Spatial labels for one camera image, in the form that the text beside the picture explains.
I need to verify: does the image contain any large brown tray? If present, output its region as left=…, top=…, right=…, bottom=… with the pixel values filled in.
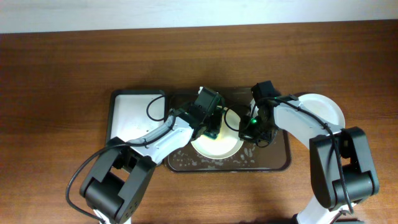
left=164, top=87, right=291, bottom=173

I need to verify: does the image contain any black cable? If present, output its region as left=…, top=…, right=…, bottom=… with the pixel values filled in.
left=146, top=93, right=200, bottom=122
left=223, top=101, right=252, bottom=132

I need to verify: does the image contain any green yellow sponge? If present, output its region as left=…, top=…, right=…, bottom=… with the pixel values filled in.
left=201, top=107, right=225, bottom=141

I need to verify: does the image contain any left black cable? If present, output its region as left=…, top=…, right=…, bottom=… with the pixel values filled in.
left=146, top=93, right=200, bottom=122

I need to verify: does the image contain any right black cable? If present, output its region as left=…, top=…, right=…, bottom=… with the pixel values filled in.
left=223, top=101, right=252, bottom=132

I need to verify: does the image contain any small white black-rimmed tray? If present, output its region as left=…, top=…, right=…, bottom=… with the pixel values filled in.
left=105, top=90, right=167, bottom=142

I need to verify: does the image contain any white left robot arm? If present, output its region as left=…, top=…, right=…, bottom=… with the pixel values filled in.
left=80, top=106, right=223, bottom=223

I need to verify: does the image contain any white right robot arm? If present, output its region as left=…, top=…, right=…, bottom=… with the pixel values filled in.
left=251, top=93, right=380, bottom=224

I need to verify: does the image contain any pale green plate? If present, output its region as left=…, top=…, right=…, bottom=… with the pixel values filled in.
left=298, top=93, right=346, bottom=128

